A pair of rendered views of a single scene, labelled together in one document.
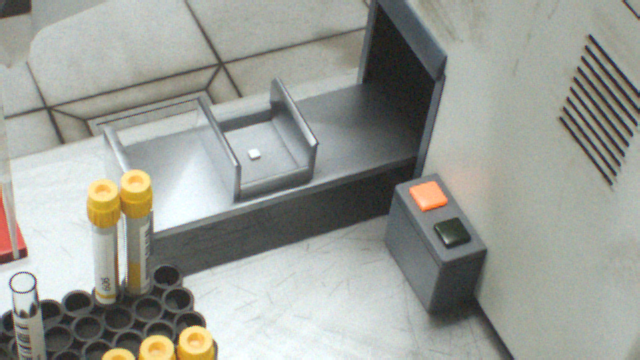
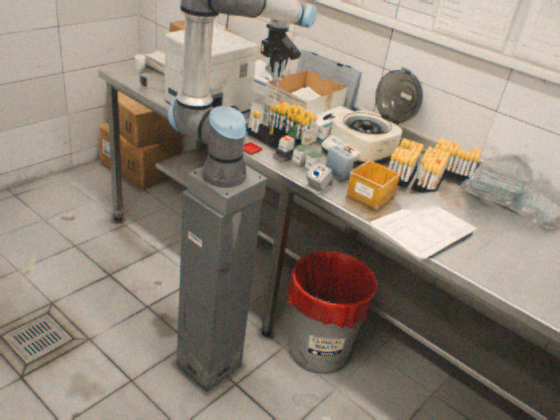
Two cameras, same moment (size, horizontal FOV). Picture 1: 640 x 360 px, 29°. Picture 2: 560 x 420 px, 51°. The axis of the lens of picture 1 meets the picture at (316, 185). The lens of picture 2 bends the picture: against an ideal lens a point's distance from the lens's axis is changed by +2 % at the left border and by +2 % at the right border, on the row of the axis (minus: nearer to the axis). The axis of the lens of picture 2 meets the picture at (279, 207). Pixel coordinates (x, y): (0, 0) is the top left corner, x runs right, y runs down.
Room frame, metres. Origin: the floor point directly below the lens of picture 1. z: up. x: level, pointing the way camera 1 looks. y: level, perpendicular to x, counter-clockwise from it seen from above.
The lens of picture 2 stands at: (1.02, 2.18, 1.98)
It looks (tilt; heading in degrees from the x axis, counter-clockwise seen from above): 33 degrees down; 249
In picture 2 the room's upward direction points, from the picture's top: 8 degrees clockwise
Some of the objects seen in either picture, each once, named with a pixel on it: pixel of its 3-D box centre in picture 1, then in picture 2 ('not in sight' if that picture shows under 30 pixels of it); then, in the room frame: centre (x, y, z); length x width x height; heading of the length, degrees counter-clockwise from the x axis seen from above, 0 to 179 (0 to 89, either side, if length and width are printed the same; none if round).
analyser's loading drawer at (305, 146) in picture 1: (289, 139); not in sight; (0.50, 0.02, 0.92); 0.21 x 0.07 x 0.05; 122
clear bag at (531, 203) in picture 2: not in sight; (544, 197); (-0.52, 0.76, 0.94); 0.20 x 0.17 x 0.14; 104
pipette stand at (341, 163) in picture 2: not in sight; (339, 163); (0.14, 0.43, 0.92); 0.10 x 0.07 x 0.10; 114
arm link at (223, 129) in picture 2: not in sight; (225, 131); (0.62, 0.52, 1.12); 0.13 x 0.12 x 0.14; 132
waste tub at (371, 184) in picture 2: not in sight; (372, 184); (0.07, 0.59, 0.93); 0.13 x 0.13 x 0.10; 36
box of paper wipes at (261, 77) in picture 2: not in sight; (259, 74); (0.24, -0.42, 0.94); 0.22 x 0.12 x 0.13; 126
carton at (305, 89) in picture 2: not in sight; (305, 99); (0.11, -0.10, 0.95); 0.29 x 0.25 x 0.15; 32
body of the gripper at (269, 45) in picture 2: not in sight; (276, 41); (0.34, 0.10, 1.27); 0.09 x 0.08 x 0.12; 120
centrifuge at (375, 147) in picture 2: not in sight; (361, 137); (-0.03, 0.24, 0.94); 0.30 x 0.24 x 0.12; 23
